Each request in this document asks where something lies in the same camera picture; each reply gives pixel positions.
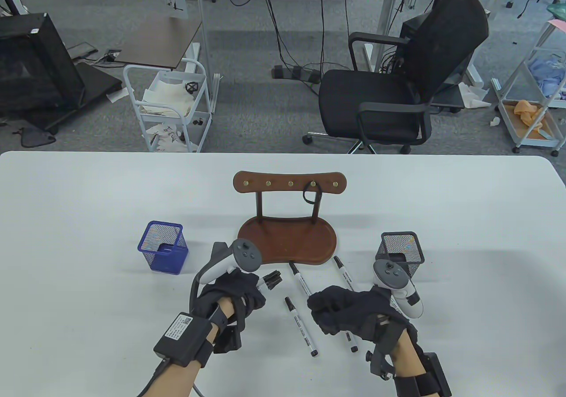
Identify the person's right hand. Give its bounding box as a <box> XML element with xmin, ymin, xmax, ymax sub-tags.
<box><xmin>307</xmin><ymin>286</ymin><xmax>416</xmax><ymax>344</ymax></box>

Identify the person's left hand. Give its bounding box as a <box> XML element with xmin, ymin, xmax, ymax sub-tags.
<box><xmin>195</xmin><ymin>270</ymin><xmax>267</xmax><ymax>324</ymax></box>

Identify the group of white markers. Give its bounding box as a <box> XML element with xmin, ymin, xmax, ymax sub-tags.
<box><xmin>285</xmin><ymin>256</ymin><xmax>359</xmax><ymax>357</ymax></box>

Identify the person's right forearm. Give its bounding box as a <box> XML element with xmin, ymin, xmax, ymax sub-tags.
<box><xmin>389</xmin><ymin>326</ymin><xmax>423</xmax><ymax>378</ymax></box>

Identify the person's left forearm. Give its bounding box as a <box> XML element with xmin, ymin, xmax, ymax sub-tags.
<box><xmin>137</xmin><ymin>298</ymin><xmax>235</xmax><ymax>397</ymax></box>

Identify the grey white handheld controller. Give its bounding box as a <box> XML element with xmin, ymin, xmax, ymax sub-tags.
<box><xmin>195</xmin><ymin>239</ymin><xmax>262</xmax><ymax>287</ymax></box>
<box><xmin>373</xmin><ymin>259</ymin><xmax>424</xmax><ymax>319</ymax></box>

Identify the black labelled battery box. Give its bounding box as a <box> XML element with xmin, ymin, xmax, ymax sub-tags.
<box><xmin>153</xmin><ymin>312</ymin><xmax>213</xmax><ymax>366</ymax></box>

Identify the brown wooden hook rack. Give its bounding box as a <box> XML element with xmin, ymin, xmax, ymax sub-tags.
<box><xmin>233</xmin><ymin>171</ymin><xmax>348</xmax><ymax>266</ymax></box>

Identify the black mesh pen holder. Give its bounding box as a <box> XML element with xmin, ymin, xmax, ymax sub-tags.
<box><xmin>375</xmin><ymin>232</ymin><xmax>425</xmax><ymax>282</ymax></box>

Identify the blue mesh pen holder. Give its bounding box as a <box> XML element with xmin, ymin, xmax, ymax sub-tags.
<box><xmin>138</xmin><ymin>221</ymin><xmax>189</xmax><ymax>275</ymax></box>

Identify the white round-railed utility cart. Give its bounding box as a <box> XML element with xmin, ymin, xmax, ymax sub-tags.
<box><xmin>123</xmin><ymin>59</ymin><xmax>220</xmax><ymax>153</ymax></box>

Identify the white cloth bag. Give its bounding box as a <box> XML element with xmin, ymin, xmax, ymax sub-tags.
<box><xmin>142</xmin><ymin>80</ymin><xmax>196</xmax><ymax>118</ymax></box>

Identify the black mesh office chair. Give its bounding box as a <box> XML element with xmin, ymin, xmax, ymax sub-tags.
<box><xmin>303</xmin><ymin>0</ymin><xmax>490</xmax><ymax>155</ymax></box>

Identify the black power strip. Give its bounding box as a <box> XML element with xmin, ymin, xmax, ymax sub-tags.
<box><xmin>271</xmin><ymin>65</ymin><xmax>321</xmax><ymax>84</ymax></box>

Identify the crumpled white paper sheet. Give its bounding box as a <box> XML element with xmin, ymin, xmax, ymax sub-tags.
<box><xmin>458</xmin><ymin>82</ymin><xmax>493</xmax><ymax>109</ymax></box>

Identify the white cart with wooden shelves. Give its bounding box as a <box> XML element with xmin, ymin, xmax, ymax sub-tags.
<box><xmin>491</xmin><ymin>19</ymin><xmax>566</xmax><ymax>157</ymax></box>

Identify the brown top side table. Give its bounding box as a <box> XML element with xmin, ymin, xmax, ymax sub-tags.
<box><xmin>114</xmin><ymin>16</ymin><xmax>203</xmax><ymax>69</ymax></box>

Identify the orange cloth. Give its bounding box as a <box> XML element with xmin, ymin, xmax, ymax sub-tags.
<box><xmin>513</xmin><ymin>100</ymin><xmax>550</xmax><ymax>133</ymax></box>

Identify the black computer tower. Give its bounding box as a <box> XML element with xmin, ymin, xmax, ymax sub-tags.
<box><xmin>400</xmin><ymin>15</ymin><xmax>427</xmax><ymax>77</ymax></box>

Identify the blue cloth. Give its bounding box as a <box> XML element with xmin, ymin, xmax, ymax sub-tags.
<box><xmin>528</xmin><ymin>57</ymin><xmax>566</xmax><ymax>100</ymax></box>

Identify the black equipment case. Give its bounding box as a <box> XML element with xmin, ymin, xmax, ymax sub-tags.
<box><xmin>0</xmin><ymin>12</ymin><xmax>123</xmax><ymax>135</ymax></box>

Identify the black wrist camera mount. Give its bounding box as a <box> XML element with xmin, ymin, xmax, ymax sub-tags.
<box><xmin>366</xmin><ymin>315</ymin><xmax>398</xmax><ymax>380</ymax></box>
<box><xmin>214</xmin><ymin>306</ymin><xmax>243</xmax><ymax>354</ymax></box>

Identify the black battery cable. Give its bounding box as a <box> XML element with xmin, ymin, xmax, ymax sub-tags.
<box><xmin>137</xmin><ymin>359</ymin><xmax>171</xmax><ymax>397</ymax></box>

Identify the black hanging cable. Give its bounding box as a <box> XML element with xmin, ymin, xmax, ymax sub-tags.
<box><xmin>259</xmin><ymin>0</ymin><xmax>294</xmax><ymax>73</ymax></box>
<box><xmin>316</xmin><ymin>0</ymin><xmax>350</xmax><ymax>73</ymax></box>

